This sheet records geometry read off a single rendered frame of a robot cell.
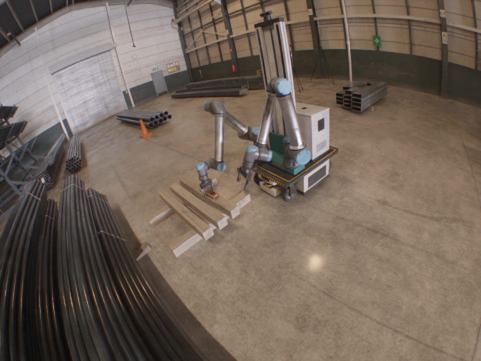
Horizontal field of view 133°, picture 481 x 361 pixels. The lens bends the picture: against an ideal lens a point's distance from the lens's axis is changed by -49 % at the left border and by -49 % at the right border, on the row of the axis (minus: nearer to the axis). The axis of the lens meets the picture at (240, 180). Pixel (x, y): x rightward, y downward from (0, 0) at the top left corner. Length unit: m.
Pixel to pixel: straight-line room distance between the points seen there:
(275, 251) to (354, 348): 1.02
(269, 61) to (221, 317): 2.21
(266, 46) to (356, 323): 2.38
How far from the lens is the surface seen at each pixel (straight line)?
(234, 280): 1.69
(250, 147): 1.61
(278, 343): 1.48
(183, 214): 2.08
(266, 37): 2.11
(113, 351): 0.91
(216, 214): 1.94
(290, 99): 1.57
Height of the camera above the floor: 1.45
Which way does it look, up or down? 33 degrees down
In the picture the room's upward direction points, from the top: 12 degrees counter-clockwise
